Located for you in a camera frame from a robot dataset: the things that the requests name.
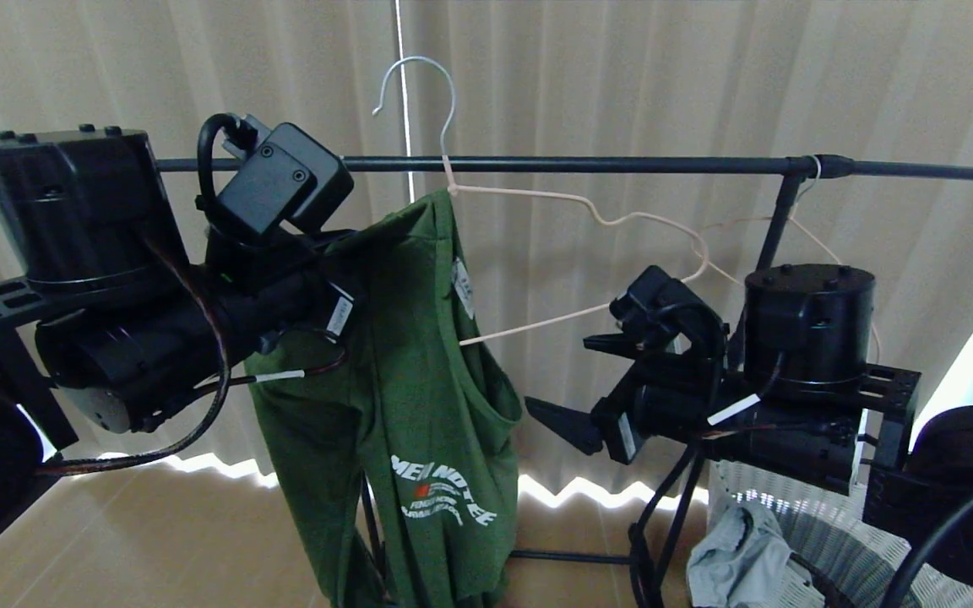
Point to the white laundry basket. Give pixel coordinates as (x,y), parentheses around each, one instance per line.
(824,523)

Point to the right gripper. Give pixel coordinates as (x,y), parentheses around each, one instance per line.
(774,447)

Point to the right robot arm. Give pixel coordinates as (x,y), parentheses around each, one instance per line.
(807,329)

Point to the beige curtain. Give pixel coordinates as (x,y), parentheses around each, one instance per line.
(579,84)

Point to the green long-sleeved shirt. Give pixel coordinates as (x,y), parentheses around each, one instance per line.
(419,380)

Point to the pink clothes hanger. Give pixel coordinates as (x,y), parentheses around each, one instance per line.
(520,192)
(828,252)

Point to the black clothes rack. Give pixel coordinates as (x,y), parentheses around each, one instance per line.
(622,164)

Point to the pale grey garment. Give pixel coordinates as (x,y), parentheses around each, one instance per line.
(740,557)

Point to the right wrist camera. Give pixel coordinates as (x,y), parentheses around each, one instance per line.
(664,304)

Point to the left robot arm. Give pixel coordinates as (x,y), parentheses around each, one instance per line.
(73,211)

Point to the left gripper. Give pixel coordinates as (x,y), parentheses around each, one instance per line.
(182,355)

